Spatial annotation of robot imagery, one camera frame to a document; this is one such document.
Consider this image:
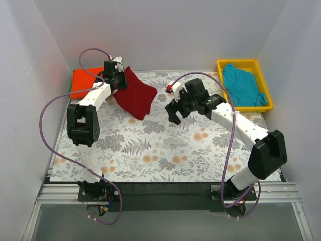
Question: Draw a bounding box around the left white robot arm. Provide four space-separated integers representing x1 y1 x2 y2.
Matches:
67 57 128 183

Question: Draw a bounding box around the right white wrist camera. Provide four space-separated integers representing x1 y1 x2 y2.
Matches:
166 81 183 102

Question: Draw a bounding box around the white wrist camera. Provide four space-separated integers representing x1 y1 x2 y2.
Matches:
110 57 124 72
166 81 183 102

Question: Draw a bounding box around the dark red t-shirt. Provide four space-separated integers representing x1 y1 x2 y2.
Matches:
114 67 157 121

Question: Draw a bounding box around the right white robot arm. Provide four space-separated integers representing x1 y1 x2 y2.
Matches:
165 78 287 200

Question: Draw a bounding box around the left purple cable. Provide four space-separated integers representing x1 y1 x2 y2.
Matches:
39 47 124 225

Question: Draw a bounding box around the yellow plastic bin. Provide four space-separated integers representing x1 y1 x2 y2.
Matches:
217 59 273 112

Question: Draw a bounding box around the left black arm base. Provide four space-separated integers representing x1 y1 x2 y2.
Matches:
76 181 122 202

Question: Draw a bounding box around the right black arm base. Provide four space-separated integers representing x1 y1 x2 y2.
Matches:
207 179 257 202

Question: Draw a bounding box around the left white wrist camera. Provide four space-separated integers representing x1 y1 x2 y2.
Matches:
110 57 124 72

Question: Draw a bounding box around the folded orange t-shirt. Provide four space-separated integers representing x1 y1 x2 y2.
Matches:
71 67 103 92

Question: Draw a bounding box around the teal t-shirt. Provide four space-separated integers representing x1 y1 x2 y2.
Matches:
222 64 268 107

